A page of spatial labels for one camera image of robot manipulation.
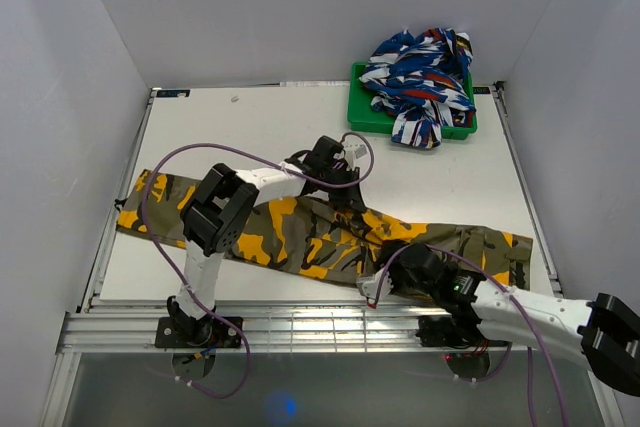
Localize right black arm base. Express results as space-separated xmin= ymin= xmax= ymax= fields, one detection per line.
xmin=415 ymin=315 xmax=512 ymax=384

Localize blue white red trousers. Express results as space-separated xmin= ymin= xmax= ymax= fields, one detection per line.
xmin=359 ymin=28 xmax=476 ymax=149

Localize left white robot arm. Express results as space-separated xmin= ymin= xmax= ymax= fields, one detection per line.
xmin=167 ymin=136 xmax=370 ymax=347

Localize camouflage yellow green trousers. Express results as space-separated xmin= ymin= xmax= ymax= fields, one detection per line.
xmin=116 ymin=170 xmax=533 ymax=290

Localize aluminium frame rail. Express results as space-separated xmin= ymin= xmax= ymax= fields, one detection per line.
xmin=55 ymin=298 xmax=601 ymax=354

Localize left dark corner label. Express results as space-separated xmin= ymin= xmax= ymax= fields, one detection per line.
xmin=155 ymin=89 xmax=191 ymax=98

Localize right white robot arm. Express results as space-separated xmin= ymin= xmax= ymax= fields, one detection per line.
xmin=377 ymin=241 xmax=639 ymax=396

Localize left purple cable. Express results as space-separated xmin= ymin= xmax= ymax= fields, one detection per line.
xmin=139 ymin=131 xmax=376 ymax=400

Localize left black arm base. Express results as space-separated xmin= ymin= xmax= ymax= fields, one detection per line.
xmin=153 ymin=316 xmax=241 ymax=380

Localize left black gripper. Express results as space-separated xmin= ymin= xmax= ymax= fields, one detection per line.
xmin=318 ymin=165 xmax=364 ymax=212

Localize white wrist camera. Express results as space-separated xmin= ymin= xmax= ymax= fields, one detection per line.
xmin=356 ymin=270 xmax=393 ymax=309
xmin=343 ymin=144 xmax=368 ymax=164

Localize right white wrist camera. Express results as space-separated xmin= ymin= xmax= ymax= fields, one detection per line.
xmin=356 ymin=270 xmax=393 ymax=309

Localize green plastic tray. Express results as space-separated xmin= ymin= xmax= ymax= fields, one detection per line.
xmin=347 ymin=62 xmax=478 ymax=140

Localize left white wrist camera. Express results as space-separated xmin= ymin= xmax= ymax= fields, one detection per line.
xmin=343 ymin=144 xmax=368 ymax=164

